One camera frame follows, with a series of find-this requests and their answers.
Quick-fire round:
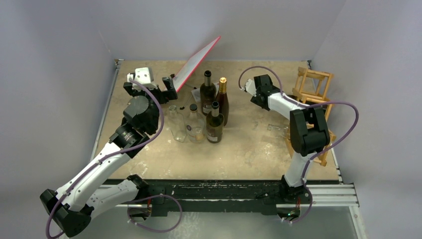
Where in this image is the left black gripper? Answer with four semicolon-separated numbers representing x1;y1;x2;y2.
125;77;176;131

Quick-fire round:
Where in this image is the dark bottle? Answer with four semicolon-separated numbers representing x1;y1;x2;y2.
200;70;216;116

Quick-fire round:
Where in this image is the red wine bottle gold cap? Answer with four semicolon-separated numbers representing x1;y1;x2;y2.
215;77;229;126

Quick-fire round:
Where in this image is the clear white-label wine bottle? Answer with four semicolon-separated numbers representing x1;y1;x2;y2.
185;104;206;143

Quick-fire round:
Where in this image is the green wine bottle bottom row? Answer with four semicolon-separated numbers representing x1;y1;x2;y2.
206;101;224;143

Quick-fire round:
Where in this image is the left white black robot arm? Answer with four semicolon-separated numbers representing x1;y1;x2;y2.
40;75;164;239

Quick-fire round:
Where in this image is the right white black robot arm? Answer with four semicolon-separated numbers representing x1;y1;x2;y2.
245;75;330;203

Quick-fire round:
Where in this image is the empty clear glass bottle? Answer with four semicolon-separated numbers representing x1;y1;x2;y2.
168;105;187;142

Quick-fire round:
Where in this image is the wooden wine rack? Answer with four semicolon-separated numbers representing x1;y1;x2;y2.
284;67;336;166

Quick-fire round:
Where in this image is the pink framed whiteboard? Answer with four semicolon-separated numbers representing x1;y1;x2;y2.
173;36;221;93

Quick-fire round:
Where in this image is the black wire whiteboard stand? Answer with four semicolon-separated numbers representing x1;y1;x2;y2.
165;78;198;111

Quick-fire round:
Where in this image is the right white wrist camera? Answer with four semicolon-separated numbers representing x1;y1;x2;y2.
241;79;256;97

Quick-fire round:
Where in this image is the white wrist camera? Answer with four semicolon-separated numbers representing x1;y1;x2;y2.
241;79;256;97
126;67;158;90

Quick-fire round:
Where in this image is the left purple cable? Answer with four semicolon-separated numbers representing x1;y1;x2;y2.
45;79;184;239

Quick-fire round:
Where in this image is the purple cable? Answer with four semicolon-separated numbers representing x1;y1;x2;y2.
45;79;184;239
238;66;360;225

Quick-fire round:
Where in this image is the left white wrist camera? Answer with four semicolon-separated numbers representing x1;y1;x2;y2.
126;67;158;90

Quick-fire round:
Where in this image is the aluminium table edge rail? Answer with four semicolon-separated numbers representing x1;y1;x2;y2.
89;59;124;162

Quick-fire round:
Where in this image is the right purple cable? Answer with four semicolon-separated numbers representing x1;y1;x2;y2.
238;66;360;225

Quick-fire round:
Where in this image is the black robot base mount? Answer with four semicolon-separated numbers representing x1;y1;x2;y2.
107;179;312;219

